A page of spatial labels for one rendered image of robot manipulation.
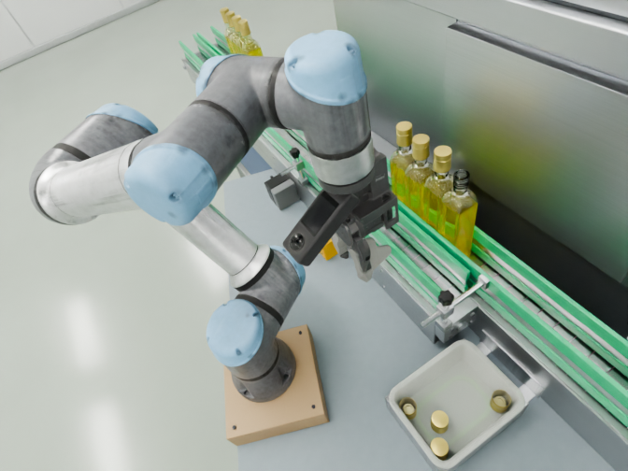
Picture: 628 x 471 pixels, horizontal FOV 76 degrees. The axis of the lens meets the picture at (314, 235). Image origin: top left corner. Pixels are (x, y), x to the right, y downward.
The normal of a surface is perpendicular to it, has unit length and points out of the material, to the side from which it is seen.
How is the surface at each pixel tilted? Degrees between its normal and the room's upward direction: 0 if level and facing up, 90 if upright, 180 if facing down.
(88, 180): 50
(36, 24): 90
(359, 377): 0
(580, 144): 90
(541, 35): 90
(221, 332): 7
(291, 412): 0
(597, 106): 90
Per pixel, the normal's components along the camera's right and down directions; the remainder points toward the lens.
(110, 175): -0.65, 0.10
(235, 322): -0.25, -0.52
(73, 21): 0.51, 0.59
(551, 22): -0.83, 0.51
